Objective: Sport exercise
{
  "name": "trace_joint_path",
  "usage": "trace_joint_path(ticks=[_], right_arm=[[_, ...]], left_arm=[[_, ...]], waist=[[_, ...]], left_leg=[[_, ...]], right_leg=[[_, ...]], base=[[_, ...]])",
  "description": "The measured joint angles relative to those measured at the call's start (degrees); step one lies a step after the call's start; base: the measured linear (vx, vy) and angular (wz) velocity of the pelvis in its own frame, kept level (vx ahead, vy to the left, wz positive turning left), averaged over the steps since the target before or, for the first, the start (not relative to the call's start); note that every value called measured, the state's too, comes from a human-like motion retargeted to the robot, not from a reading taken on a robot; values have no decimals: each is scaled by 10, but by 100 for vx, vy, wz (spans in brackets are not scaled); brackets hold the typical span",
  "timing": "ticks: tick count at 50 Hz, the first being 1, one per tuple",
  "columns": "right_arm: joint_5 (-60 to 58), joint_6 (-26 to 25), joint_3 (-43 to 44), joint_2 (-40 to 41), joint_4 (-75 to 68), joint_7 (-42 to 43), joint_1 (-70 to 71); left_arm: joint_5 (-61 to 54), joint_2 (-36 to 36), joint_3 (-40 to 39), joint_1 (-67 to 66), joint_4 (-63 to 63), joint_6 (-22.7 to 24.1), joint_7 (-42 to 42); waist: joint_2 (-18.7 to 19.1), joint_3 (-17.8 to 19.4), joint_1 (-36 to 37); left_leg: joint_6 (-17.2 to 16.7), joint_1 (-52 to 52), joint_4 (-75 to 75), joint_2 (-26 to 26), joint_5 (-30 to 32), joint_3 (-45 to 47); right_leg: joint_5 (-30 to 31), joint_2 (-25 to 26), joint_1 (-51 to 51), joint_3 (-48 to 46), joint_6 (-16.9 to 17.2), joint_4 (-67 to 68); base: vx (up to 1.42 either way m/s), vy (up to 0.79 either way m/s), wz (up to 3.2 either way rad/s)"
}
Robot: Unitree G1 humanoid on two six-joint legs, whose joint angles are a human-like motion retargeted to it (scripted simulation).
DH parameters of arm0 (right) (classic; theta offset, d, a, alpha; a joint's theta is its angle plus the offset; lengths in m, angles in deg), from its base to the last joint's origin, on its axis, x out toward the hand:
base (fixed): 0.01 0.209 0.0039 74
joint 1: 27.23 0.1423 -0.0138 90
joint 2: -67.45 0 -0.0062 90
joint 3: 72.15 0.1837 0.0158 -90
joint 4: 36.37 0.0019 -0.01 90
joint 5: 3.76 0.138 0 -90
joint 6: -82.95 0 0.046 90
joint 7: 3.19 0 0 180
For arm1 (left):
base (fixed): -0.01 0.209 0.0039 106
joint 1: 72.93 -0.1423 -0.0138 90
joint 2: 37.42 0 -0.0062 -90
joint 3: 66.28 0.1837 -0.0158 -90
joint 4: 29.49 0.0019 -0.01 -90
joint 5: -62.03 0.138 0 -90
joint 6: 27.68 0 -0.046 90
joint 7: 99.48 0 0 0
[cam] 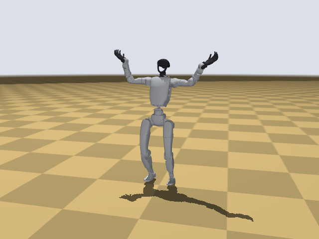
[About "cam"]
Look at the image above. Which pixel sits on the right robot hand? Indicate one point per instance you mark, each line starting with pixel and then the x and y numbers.
pixel 119 56

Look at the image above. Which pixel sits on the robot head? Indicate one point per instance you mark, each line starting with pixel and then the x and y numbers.
pixel 164 64

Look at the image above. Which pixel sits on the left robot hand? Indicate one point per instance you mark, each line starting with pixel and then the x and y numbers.
pixel 210 60

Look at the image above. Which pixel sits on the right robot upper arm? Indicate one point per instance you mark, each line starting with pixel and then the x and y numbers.
pixel 146 80

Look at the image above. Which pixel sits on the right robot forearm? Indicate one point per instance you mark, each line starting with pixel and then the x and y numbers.
pixel 126 68

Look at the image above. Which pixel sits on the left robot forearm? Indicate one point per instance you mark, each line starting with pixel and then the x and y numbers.
pixel 198 72

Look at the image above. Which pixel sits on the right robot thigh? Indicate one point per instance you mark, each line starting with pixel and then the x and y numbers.
pixel 145 136

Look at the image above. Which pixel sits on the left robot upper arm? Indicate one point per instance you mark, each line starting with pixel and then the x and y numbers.
pixel 180 82

